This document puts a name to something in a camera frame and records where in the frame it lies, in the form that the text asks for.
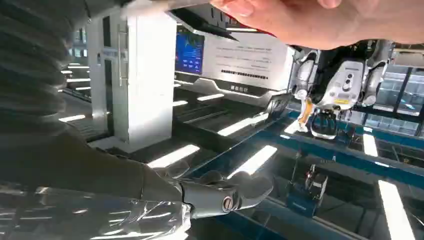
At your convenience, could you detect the long white ceiling light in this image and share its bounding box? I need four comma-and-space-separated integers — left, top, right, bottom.
147, 144, 201, 169

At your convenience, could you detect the white robot head and torso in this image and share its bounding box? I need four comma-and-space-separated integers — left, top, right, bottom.
291, 39, 393, 141

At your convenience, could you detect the white orange strap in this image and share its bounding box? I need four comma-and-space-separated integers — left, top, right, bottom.
295, 89, 316, 134

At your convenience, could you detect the white printed sign board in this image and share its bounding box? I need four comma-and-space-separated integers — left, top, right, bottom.
201, 31, 296, 93

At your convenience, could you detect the blue overhead beam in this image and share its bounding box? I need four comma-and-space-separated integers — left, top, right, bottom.
185, 110, 424, 190

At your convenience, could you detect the ribbed grey right arm sleeve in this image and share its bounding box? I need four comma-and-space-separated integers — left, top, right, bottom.
0, 0, 90, 135

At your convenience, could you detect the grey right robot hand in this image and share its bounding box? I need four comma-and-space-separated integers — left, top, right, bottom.
0, 126, 275, 220

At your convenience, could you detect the blue display screen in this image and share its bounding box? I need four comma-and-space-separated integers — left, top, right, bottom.
174, 30, 206, 76

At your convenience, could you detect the white square pillar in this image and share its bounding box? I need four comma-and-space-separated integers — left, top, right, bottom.
86, 5, 178, 154

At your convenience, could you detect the person's hand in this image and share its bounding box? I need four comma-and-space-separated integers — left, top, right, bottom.
209, 0, 424, 51

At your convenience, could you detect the blue hoist trolley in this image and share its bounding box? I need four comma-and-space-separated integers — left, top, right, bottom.
286, 164, 329, 219

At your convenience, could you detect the window with dark frame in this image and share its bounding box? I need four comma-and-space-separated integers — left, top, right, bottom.
373, 64, 424, 137

